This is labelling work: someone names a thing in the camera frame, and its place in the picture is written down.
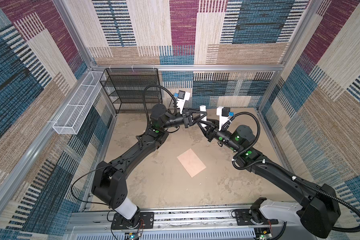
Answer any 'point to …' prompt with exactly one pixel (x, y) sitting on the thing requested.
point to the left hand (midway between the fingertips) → (206, 113)
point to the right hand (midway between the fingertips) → (197, 122)
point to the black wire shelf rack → (126, 87)
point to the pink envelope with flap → (191, 162)
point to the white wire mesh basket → (66, 123)
